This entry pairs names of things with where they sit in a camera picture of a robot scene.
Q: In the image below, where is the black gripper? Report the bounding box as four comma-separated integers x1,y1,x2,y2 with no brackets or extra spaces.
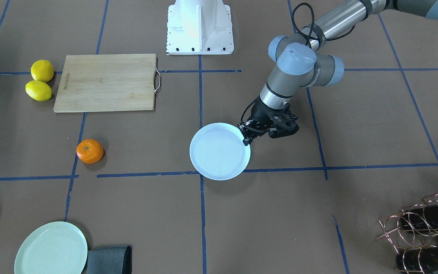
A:
238,97,299,146

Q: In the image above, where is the light blue plate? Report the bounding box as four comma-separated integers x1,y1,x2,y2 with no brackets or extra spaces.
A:
189,123,251,181

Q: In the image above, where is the orange fruit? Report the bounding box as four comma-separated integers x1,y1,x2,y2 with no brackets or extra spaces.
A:
75,139,104,164

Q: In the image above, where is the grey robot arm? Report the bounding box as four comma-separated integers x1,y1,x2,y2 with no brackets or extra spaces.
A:
238,0,438,146

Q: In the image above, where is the light green plate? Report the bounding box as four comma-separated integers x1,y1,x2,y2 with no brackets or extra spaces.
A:
14,221,87,274

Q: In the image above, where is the bamboo cutting board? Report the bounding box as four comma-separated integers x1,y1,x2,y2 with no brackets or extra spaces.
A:
54,54,161,113

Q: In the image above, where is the grey folded cloth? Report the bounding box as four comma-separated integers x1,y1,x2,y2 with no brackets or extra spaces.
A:
87,245,132,274

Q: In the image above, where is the yellow lemon outer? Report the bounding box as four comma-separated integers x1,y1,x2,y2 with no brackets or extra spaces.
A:
25,80,52,101

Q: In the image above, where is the dark green wine bottle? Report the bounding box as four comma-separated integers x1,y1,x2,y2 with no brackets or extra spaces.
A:
399,204,438,233

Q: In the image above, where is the yellow lemon near board corner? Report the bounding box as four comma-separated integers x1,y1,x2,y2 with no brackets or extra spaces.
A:
30,60,55,83

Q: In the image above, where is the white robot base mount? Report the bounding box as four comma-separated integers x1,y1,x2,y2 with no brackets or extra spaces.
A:
166,0,235,55

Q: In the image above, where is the copper wire wine rack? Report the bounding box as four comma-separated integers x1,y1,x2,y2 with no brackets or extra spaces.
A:
378,193,438,274

